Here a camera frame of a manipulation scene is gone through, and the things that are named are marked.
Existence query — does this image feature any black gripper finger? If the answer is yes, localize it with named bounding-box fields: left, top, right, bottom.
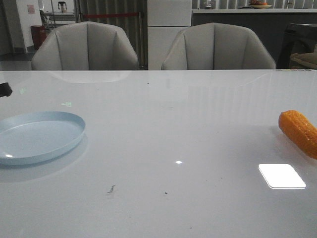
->
left=0, top=82, right=12, bottom=97

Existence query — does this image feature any light blue round plate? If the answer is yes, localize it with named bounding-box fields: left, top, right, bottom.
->
left=0, top=111, right=86, bottom=166

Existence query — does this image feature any orange toy corn cob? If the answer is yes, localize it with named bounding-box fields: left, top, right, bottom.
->
left=278, top=110, right=317, bottom=159

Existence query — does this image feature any red trash bin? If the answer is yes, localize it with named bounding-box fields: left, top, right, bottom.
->
left=30, top=25, right=47, bottom=50

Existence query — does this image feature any left grey upholstered chair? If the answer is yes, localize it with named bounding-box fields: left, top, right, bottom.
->
left=31, top=21, right=139, bottom=71

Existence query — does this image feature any grey upholstered chair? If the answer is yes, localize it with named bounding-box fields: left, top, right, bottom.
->
left=161, top=23, right=276, bottom=70
left=31, top=21, right=139, bottom=71

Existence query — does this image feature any red barrier belt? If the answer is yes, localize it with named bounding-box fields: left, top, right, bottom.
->
left=83, top=12, right=139, bottom=18

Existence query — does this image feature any white cabinet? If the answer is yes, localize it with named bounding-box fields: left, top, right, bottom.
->
left=147, top=0, right=192, bottom=70

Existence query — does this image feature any right grey upholstered chair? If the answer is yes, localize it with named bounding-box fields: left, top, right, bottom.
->
left=161, top=23, right=276, bottom=70

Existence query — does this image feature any fruit bowl on counter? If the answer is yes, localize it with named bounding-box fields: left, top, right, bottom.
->
left=249, top=0, right=272, bottom=9

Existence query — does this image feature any dark grey counter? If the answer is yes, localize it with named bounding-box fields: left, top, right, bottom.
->
left=192, top=8, right=317, bottom=63

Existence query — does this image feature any dark armchair at right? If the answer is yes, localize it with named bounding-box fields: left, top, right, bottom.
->
left=277, top=23, right=317, bottom=69

